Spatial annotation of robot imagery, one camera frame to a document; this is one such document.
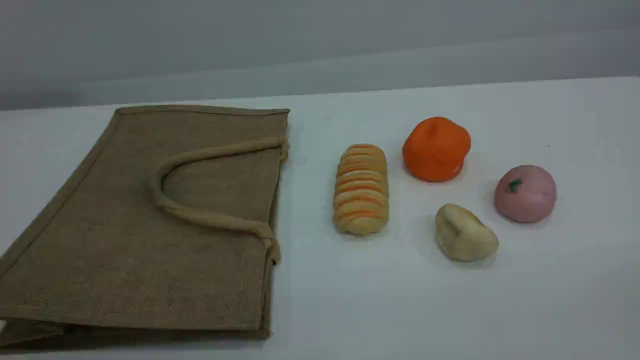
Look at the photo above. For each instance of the brown jute tote bag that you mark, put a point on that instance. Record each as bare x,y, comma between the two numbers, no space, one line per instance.
150,250

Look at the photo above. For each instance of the orange toy fruit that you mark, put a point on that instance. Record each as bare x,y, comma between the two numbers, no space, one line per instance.
435,150

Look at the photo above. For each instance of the pink toy peach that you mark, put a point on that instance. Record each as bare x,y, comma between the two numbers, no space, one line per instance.
527,197

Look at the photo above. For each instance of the small cream bread roll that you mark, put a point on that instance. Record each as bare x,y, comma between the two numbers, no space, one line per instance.
465,235

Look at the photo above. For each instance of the long striped bread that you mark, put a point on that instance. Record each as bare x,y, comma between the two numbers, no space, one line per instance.
361,192

